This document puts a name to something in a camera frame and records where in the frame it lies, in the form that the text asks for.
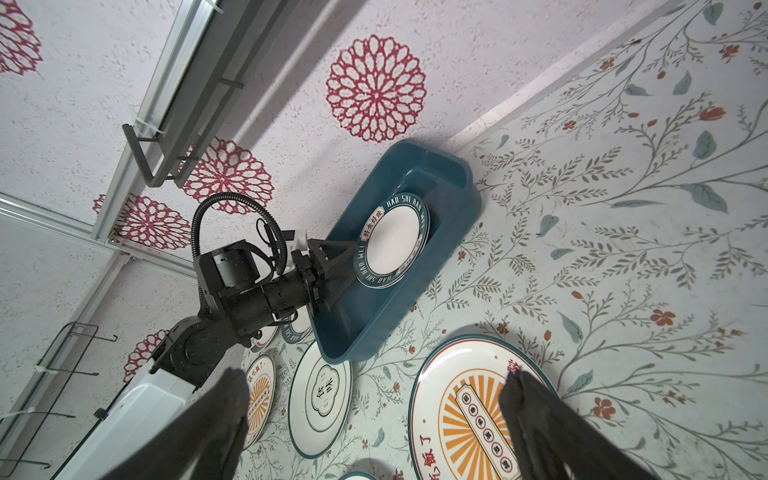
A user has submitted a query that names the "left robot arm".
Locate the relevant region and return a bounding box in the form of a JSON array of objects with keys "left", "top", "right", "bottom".
[{"left": 57, "top": 192, "right": 356, "bottom": 479}]

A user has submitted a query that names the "green Hao Wei plate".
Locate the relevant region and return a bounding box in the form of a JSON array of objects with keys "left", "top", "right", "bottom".
[
  {"left": 280, "top": 307, "right": 312, "bottom": 344},
  {"left": 353, "top": 192, "right": 430, "bottom": 289}
]

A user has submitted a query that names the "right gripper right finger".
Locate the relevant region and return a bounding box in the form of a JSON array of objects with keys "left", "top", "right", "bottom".
[{"left": 499, "top": 370, "right": 652, "bottom": 480}]

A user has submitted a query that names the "orange sunburst plate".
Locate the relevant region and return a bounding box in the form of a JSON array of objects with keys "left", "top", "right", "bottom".
[
  {"left": 407, "top": 335, "right": 554, "bottom": 479},
  {"left": 243, "top": 355, "right": 276, "bottom": 450}
]

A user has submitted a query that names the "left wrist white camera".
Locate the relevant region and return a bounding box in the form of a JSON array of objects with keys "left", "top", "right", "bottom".
[{"left": 282, "top": 229, "right": 309, "bottom": 256}]

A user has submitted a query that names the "grey wall shelf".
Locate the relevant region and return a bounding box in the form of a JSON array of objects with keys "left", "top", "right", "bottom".
[{"left": 122, "top": 1, "right": 298, "bottom": 188}]

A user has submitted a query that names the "black wire rack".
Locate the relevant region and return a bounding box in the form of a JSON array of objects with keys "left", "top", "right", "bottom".
[{"left": 1, "top": 321, "right": 118, "bottom": 479}]

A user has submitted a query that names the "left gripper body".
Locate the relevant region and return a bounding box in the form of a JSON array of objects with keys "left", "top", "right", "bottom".
[{"left": 239, "top": 251, "right": 323, "bottom": 336}]

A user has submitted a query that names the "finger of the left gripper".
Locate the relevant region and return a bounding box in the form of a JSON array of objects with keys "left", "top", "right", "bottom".
[
  {"left": 308, "top": 239, "right": 358, "bottom": 276},
  {"left": 312, "top": 272, "right": 357, "bottom": 315}
]

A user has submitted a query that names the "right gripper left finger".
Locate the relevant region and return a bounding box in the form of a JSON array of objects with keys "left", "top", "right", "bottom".
[{"left": 104, "top": 369, "right": 249, "bottom": 479}]

